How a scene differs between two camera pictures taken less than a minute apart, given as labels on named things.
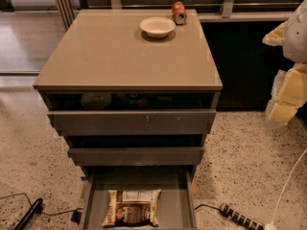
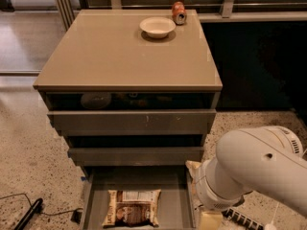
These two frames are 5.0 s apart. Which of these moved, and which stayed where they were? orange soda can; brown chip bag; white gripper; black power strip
Moved: white gripper
Stayed: orange soda can; brown chip bag; black power strip
